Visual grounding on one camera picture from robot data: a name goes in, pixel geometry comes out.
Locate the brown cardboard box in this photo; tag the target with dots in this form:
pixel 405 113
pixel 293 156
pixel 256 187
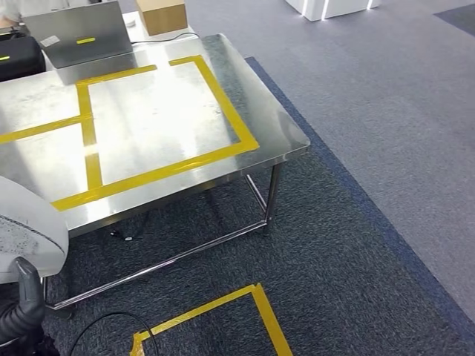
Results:
pixel 163 17

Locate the yellow tape square outline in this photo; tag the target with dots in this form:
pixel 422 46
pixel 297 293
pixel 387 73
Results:
pixel 267 314

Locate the black hard carry case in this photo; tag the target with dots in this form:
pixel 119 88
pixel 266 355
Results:
pixel 20 56

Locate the stainless steel workbench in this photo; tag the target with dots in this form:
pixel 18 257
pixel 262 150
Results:
pixel 155 118

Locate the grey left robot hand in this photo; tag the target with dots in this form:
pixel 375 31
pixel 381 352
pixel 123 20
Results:
pixel 31 290

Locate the yellow tape two-cell outline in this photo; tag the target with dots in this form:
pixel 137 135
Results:
pixel 229 118

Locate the white curved plastic car part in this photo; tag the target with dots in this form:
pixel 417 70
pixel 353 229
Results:
pixel 29 211

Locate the white lit pedestal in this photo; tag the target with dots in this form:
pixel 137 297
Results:
pixel 334 7

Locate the grey laptop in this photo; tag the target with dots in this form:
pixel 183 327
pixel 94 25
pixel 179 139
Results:
pixel 81 29

